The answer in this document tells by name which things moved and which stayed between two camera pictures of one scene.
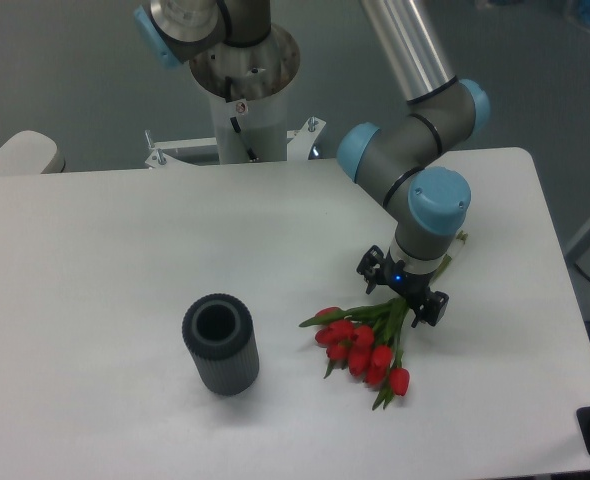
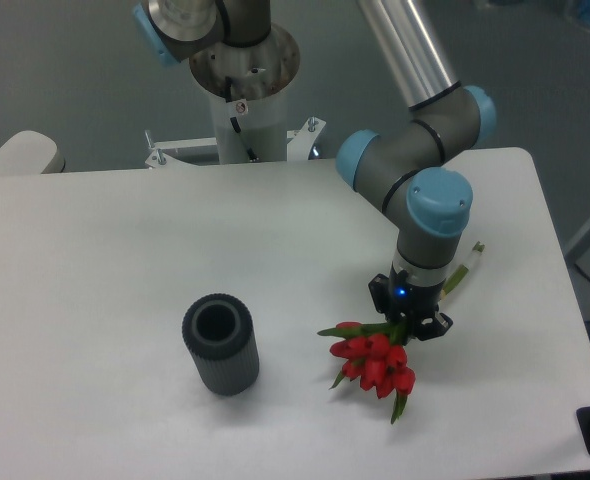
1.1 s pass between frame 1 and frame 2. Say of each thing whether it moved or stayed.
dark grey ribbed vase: stayed
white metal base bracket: stayed
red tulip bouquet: moved
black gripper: moved
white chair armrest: stayed
